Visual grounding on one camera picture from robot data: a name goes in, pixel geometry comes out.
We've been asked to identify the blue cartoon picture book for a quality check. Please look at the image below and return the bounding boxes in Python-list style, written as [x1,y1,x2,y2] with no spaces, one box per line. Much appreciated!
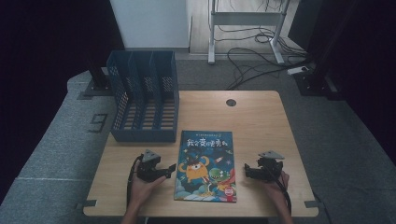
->
[173,130,238,203]

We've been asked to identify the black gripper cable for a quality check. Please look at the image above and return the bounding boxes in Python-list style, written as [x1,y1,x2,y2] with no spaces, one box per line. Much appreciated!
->
[125,155,144,209]
[265,166,292,217]

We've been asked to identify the white panel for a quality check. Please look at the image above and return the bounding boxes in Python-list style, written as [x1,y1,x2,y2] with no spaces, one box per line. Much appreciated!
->
[109,0,191,50]

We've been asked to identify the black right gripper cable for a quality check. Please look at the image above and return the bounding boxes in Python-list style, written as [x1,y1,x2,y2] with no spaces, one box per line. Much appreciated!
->
[265,166,292,217]

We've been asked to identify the black stand base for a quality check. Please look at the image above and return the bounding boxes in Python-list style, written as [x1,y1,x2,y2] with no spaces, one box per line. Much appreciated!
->
[83,60,114,97]
[293,69,344,98]

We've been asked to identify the person's left hand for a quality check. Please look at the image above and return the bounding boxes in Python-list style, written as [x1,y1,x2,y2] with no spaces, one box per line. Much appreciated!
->
[128,174,168,209]

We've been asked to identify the black floor cables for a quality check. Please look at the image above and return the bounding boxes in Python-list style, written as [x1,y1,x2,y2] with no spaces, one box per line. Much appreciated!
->
[214,24,312,91]

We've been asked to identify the white metal desk frame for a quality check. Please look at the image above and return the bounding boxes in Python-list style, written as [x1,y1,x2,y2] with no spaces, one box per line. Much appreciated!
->
[207,0,286,65]

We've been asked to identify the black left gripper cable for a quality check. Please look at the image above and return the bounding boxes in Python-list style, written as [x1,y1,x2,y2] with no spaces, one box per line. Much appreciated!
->
[125,155,144,209]

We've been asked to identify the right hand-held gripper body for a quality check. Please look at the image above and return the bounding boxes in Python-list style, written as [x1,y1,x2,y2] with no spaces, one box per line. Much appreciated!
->
[255,150,285,182]

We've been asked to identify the person's right hand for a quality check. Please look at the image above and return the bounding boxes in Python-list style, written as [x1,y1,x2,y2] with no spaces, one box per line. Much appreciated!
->
[261,170,290,203]

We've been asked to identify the blue plastic file rack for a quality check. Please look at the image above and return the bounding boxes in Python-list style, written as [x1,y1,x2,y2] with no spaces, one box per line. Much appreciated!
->
[106,50,180,144]

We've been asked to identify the white power strip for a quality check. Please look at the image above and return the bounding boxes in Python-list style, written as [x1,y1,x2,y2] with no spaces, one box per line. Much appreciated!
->
[287,65,310,77]

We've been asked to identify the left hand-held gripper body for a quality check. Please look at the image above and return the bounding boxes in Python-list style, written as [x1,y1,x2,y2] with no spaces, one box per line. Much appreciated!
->
[135,148,163,183]

